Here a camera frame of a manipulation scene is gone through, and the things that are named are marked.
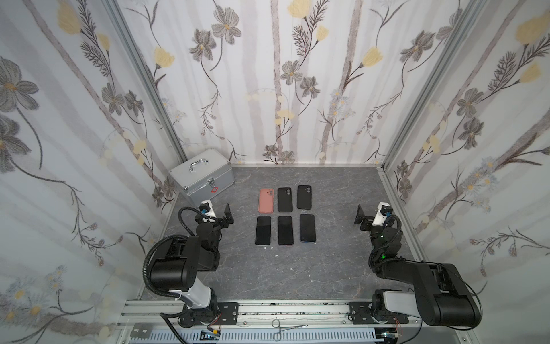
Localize black phone case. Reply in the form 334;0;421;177
296;185;312;210
277;187;293;213

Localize white perforated cable tray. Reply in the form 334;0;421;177
171;328;388;344

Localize phone with black screen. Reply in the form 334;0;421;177
255;216;272;246

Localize aluminium corner frame post right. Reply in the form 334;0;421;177
380;0;487;172

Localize pink phone case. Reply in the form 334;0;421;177
258;189;274;214

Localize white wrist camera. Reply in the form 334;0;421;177
372;202;393;226
196;200;216;223

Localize silver aluminium case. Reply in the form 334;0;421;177
169;148;235;206

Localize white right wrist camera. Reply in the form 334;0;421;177
372;202;393;226

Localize metal forceps scissors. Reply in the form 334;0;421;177
272;319;307;342

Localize aluminium corner frame post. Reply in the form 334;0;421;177
102;0;187;163
380;0;487;172

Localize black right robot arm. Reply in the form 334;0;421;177
354;202;482;329

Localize aluminium corner frame post left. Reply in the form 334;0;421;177
102;0;187;163

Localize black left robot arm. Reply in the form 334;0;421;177
142;202;234;323

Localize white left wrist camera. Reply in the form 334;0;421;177
196;200;216;223

